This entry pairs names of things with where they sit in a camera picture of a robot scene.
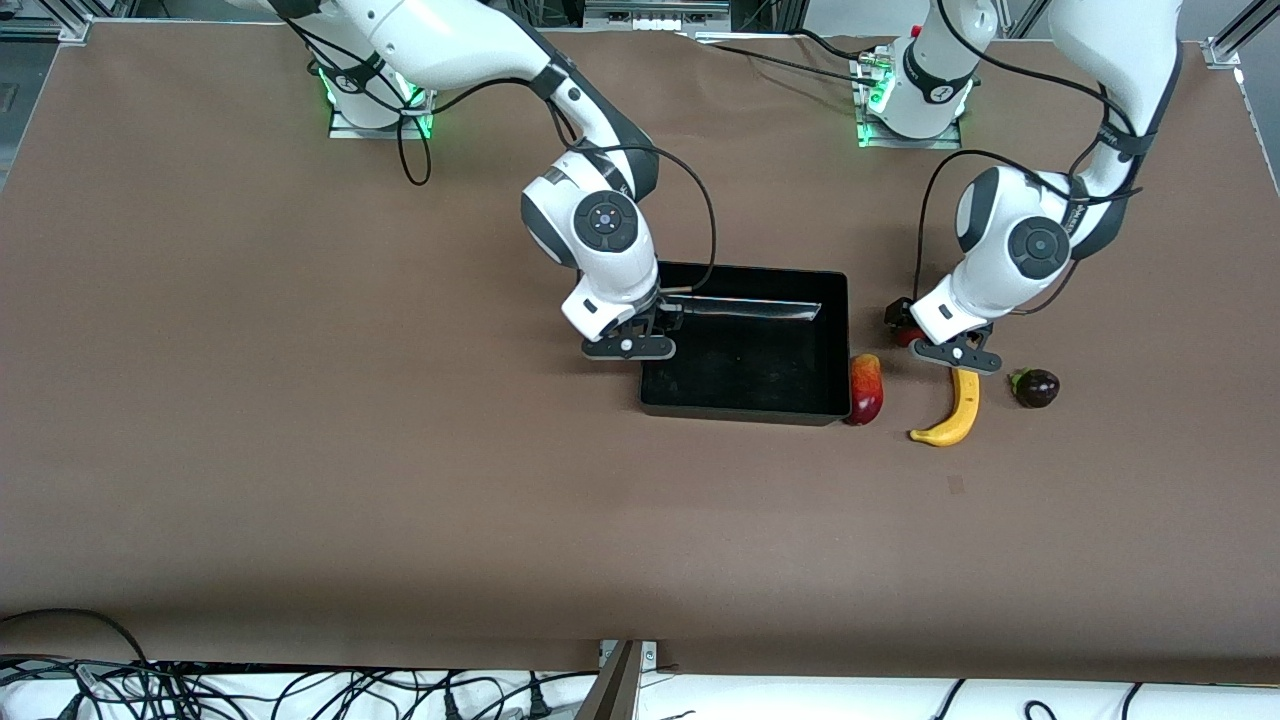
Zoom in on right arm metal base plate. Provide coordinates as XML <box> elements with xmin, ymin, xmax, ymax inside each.
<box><xmin>325</xmin><ymin>60</ymin><xmax>436</xmax><ymax>141</ymax></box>

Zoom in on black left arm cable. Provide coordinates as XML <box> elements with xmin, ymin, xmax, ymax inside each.
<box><xmin>912</xmin><ymin>0</ymin><xmax>1146</xmax><ymax>316</ymax></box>

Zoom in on aluminium profile post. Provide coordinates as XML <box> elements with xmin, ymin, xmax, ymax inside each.
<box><xmin>575</xmin><ymin>640</ymin><xmax>659</xmax><ymax>720</ymax></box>

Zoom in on dark purple eggplant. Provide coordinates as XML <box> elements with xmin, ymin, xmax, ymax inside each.
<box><xmin>1008</xmin><ymin>367</ymin><xmax>1061</xmax><ymax>410</ymax></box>

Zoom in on yellow banana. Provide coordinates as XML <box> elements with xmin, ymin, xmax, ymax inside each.
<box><xmin>908</xmin><ymin>368</ymin><xmax>981</xmax><ymax>447</ymax></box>

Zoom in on black rectangular plastic box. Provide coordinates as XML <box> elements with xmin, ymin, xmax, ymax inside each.
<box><xmin>638</xmin><ymin>262</ymin><xmax>853</xmax><ymax>427</ymax></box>

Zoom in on black cable on table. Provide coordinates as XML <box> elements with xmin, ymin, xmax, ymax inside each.
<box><xmin>700</xmin><ymin>30</ymin><xmax>886</xmax><ymax>81</ymax></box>

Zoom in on red yellow mango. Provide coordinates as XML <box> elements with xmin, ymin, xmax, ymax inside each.
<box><xmin>848</xmin><ymin>353</ymin><xmax>885</xmax><ymax>427</ymax></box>

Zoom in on brown table cover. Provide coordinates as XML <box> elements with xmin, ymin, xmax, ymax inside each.
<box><xmin>0</xmin><ymin>20</ymin><xmax>1280</xmax><ymax>686</ymax></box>

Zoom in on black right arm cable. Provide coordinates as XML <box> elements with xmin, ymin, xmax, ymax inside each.
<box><xmin>285</xmin><ymin>15</ymin><xmax>719</xmax><ymax>296</ymax></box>

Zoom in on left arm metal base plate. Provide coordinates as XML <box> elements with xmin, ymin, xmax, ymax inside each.
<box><xmin>853</xmin><ymin>50</ymin><xmax>964</xmax><ymax>151</ymax></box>

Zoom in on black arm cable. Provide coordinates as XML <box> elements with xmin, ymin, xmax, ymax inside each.
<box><xmin>912</xmin><ymin>0</ymin><xmax>1146</xmax><ymax>316</ymax></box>
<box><xmin>285</xmin><ymin>15</ymin><xmax>719</xmax><ymax>296</ymax></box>

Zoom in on white power strip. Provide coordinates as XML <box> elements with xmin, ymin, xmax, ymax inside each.
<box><xmin>585</xmin><ymin>0</ymin><xmax>731</xmax><ymax>31</ymax></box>

